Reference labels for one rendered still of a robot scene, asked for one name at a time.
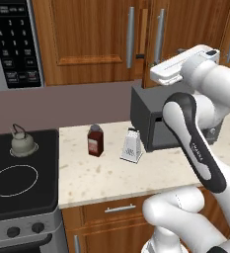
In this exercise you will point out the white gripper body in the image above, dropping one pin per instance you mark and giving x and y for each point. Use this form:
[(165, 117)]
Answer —
[(168, 70)]

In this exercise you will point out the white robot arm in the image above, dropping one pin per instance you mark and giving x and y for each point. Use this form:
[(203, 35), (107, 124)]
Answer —
[(205, 158)]

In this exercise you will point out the wooden base cabinet door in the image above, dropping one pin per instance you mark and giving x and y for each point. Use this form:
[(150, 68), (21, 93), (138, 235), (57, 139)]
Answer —
[(215, 210), (113, 238)]

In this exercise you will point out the black and silver stove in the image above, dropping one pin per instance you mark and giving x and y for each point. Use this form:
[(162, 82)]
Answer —
[(24, 187)]

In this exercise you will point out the black stove knob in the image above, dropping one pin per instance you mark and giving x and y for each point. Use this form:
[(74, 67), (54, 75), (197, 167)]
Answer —
[(13, 232), (38, 227)]

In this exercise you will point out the dark grey toaster oven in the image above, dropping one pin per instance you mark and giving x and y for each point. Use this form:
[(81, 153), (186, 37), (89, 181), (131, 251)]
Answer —
[(146, 108)]

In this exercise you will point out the silver box grater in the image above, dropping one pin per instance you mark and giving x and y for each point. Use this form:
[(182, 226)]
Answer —
[(132, 148)]

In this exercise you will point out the wide wooden cupboard door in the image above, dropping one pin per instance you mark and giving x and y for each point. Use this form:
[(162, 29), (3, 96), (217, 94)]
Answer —
[(87, 36)]

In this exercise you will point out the dark red jar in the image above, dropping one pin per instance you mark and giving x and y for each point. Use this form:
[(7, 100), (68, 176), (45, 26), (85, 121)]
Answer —
[(95, 141)]

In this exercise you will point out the wooden drawer front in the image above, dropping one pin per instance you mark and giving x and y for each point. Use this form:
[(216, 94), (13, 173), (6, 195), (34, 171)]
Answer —
[(93, 214)]

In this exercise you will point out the grey kettle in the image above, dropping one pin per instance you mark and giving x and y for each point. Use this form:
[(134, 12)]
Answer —
[(22, 143)]

